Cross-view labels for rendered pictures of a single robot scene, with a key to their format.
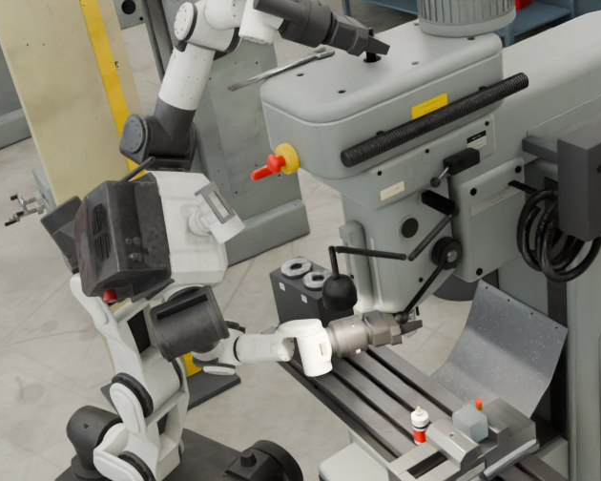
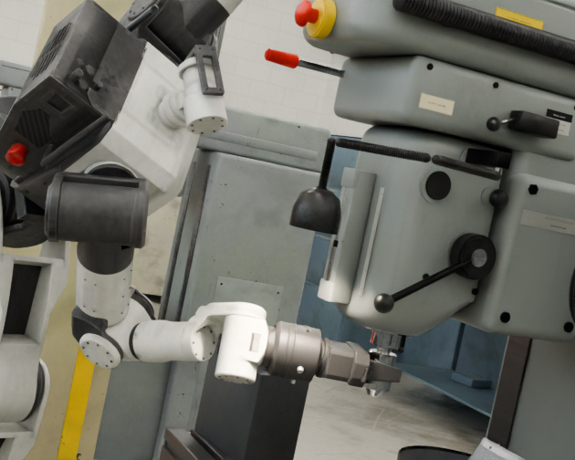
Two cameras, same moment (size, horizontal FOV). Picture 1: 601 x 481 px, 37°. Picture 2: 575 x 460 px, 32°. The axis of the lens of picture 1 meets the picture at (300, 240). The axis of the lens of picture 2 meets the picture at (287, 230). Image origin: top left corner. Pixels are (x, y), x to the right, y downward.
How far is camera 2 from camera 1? 1.01 m
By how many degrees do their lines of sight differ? 28
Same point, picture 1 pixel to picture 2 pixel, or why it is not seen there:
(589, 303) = not seen: outside the picture
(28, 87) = not seen: hidden behind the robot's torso
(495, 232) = (542, 274)
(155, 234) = (114, 80)
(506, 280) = (522, 433)
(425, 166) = (487, 105)
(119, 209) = (88, 30)
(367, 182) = (411, 73)
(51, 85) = not seen: hidden behind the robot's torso
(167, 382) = (19, 386)
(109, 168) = (72, 262)
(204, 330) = (116, 208)
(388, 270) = (389, 239)
